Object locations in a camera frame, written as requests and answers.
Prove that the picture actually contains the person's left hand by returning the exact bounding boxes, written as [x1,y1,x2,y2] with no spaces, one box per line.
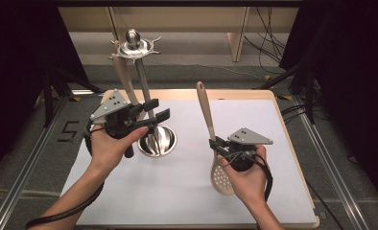
[90,126,150,175]

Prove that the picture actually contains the aluminium floor rail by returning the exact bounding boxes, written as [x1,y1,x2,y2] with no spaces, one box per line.
[292,95,370,230]
[0,92,70,230]

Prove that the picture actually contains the person's right hand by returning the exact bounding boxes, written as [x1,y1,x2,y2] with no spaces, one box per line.
[217,145,268,205]

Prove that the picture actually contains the light wooden furniture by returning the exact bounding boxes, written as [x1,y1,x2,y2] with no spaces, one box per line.
[58,6,300,63]

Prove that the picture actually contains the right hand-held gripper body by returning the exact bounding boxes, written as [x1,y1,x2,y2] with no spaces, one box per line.
[224,127,273,173]

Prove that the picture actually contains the black cable beside table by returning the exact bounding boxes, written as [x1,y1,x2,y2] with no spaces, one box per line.
[305,180,346,230]

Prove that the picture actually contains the thin white floor cable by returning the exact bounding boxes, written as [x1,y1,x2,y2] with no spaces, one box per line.
[167,61,265,81]

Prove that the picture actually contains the white table cloth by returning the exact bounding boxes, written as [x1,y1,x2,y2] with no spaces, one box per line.
[60,99,318,226]

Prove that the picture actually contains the black curtain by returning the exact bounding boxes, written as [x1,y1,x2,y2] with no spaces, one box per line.
[279,0,378,205]
[0,0,92,180]

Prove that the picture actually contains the black floor cables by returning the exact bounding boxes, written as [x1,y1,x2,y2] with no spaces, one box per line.
[281,103,306,124]

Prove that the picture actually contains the black cable bundle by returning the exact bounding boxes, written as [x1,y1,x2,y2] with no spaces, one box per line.
[243,7,291,65]

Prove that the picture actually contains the right hand-held gripper cable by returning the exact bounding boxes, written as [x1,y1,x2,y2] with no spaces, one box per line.
[253,152,273,203]

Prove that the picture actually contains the steel utensil rack stand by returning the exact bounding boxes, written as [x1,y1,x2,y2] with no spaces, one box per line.
[108,28,178,158]

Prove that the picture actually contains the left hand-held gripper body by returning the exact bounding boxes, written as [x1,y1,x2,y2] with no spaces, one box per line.
[89,89,147,140]

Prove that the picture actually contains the black metal stand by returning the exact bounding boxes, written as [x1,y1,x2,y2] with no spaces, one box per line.
[253,60,320,126]
[42,65,104,128]

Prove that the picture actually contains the beige spatula turner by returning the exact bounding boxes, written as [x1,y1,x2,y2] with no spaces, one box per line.
[118,57,140,108]

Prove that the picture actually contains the beige slotted spoon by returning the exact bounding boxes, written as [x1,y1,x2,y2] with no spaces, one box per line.
[196,80,236,196]

